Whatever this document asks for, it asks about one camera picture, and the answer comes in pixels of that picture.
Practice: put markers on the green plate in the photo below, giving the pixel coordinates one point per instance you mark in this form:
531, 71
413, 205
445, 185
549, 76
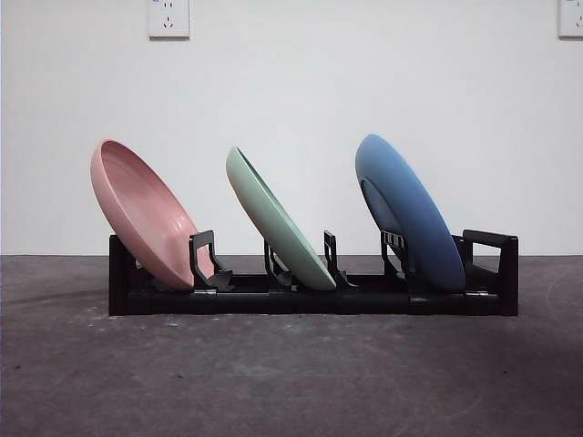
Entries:
273, 218

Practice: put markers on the blue plate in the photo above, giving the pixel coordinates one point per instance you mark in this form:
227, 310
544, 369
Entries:
410, 205

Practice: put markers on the pink plate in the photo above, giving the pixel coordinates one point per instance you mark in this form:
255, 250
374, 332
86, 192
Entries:
136, 205

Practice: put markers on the black plate rack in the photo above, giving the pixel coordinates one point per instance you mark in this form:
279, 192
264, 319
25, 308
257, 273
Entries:
319, 302

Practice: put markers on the white wall socket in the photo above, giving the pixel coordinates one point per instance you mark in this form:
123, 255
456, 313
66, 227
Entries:
168, 18
571, 18

